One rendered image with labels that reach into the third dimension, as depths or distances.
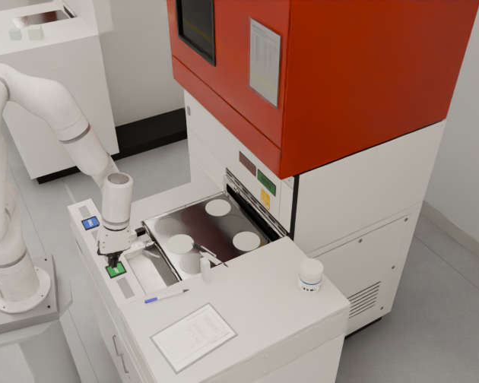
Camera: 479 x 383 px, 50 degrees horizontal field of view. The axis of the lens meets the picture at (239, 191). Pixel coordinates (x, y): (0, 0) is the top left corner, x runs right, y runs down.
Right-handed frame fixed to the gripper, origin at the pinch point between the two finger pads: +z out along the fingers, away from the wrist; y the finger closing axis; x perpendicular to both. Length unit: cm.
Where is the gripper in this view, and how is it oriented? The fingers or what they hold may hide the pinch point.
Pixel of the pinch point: (112, 261)
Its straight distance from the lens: 173.0
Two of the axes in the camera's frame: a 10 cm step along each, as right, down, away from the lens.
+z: -1.8, 8.3, 5.3
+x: 5.1, 5.4, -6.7
